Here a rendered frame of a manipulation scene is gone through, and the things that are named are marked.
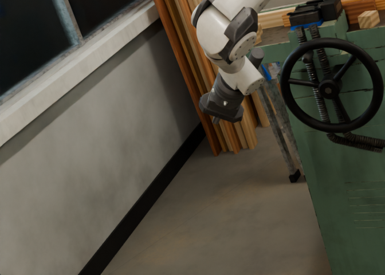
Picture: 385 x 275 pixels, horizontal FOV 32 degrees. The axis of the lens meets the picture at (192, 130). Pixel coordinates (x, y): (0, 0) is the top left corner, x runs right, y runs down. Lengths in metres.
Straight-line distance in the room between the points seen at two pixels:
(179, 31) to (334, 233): 1.47
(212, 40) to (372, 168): 0.96
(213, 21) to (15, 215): 1.43
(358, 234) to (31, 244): 1.21
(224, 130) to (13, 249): 1.44
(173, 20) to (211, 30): 2.01
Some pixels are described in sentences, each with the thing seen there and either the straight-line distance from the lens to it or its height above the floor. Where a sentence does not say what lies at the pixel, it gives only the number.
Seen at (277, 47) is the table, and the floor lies 0.89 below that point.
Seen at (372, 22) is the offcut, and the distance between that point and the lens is 2.02.
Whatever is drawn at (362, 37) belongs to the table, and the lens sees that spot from 2.04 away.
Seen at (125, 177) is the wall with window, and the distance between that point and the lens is 3.20.
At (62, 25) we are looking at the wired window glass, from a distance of 3.08.
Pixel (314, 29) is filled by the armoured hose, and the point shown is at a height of 0.96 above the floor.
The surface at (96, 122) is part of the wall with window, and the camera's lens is 3.05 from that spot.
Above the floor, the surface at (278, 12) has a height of 0.95.
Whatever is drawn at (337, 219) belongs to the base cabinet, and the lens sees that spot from 2.37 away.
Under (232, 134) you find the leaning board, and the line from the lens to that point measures 3.55.
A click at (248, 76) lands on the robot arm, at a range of 1.64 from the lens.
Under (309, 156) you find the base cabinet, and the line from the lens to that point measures 2.26.
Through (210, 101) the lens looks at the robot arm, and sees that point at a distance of 1.78.
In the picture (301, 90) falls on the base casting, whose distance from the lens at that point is 2.15.
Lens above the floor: 1.53
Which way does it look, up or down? 22 degrees down
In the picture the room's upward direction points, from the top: 19 degrees counter-clockwise
